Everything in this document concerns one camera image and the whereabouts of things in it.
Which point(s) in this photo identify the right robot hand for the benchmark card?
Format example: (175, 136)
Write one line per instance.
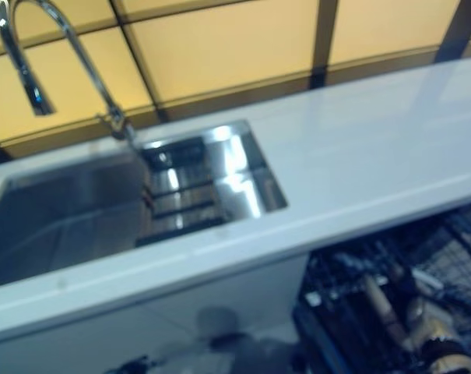
(441, 354)

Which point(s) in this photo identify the cream ceramic plate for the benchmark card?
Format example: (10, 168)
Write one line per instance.
(383, 308)
(429, 323)

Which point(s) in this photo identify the white glossy cabinet door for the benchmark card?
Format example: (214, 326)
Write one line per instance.
(44, 346)
(258, 296)

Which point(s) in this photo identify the black steel roll-up rack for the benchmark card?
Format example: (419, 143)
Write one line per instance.
(180, 202)

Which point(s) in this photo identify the stainless steel sink basin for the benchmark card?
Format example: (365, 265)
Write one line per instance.
(64, 218)

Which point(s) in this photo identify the chrome pull-down kitchen faucet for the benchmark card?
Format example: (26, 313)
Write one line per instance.
(83, 58)

